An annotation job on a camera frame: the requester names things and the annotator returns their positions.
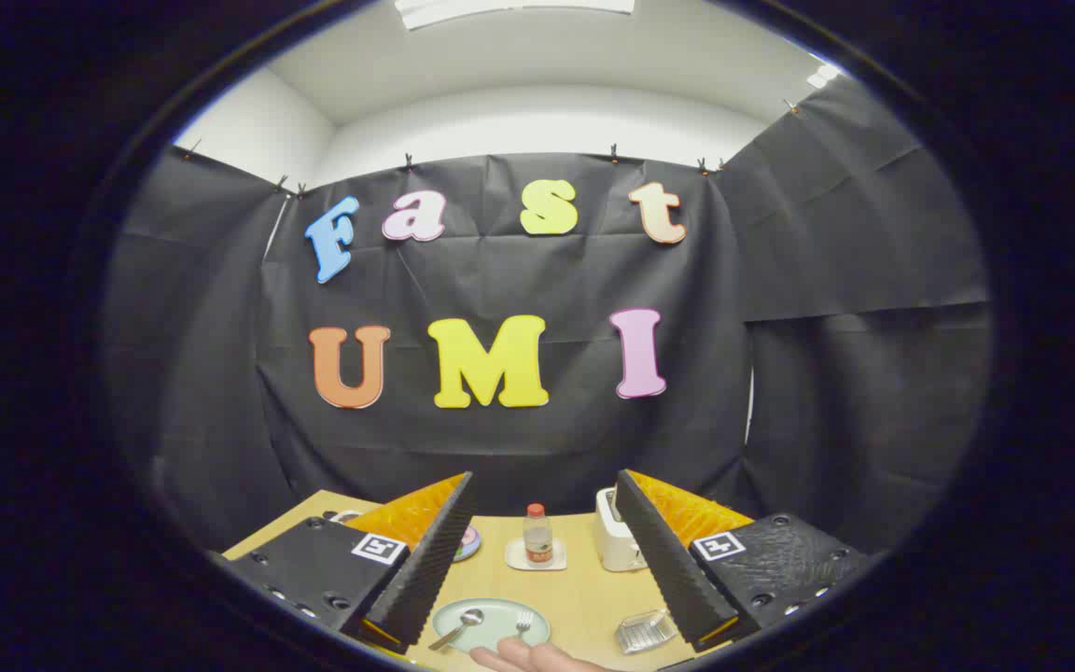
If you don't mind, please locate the perforated metal tray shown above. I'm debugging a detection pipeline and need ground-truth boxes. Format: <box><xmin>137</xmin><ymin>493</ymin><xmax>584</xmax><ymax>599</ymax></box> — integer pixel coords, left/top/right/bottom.
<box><xmin>614</xmin><ymin>609</ymin><xmax>678</xmax><ymax>654</ymax></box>

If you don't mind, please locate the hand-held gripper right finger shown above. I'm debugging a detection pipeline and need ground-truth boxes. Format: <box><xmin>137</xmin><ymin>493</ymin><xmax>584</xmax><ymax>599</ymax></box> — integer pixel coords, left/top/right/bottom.
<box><xmin>614</xmin><ymin>469</ymin><xmax>877</xmax><ymax>654</ymax></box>

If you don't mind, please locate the white toaster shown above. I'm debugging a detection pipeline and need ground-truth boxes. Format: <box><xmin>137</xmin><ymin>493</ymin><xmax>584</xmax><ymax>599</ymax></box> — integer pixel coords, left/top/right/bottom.
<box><xmin>595</xmin><ymin>486</ymin><xmax>649</xmax><ymax>572</ymax></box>

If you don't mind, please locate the clear plastic water bottle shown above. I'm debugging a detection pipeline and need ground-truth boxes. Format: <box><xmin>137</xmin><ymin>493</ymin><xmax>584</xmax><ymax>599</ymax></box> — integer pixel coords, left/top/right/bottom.
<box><xmin>524</xmin><ymin>503</ymin><xmax>554</xmax><ymax>567</ymax></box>

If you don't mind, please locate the metal spoon with wooden handle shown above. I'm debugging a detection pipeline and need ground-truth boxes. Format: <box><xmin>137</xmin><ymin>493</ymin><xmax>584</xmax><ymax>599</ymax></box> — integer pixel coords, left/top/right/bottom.
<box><xmin>427</xmin><ymin>609</ymin><xmax>484</xmax><ymax>651</ymax></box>

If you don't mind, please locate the ceiling light panel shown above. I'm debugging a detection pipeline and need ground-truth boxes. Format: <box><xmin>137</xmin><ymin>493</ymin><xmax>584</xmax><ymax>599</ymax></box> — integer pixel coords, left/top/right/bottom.
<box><xmin>395</xmin><ymin>0</ymin><xmax>636</xmax><ymax>31</ymax></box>

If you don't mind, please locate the white square coaster tray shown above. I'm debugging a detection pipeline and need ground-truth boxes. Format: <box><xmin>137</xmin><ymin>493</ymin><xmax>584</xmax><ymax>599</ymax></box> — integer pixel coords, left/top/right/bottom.
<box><xmin>505</xmin><ymin>537</ymin><xmax>567</xmax><ymax>572</ymax></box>

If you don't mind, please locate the pale green plate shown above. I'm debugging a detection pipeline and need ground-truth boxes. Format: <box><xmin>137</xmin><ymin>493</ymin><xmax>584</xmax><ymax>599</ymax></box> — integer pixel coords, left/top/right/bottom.
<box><xmin>431</xmin><ymin>598</ymin><xmax>551</xmax><ymax>654</ymax></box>

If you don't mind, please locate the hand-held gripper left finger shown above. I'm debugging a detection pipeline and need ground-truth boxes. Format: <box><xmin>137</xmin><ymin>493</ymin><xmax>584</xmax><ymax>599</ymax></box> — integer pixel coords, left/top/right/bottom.
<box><xmin>216</xmin><ymin>471</ymin><xmax>478</xmax><ymax>656</ymax></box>

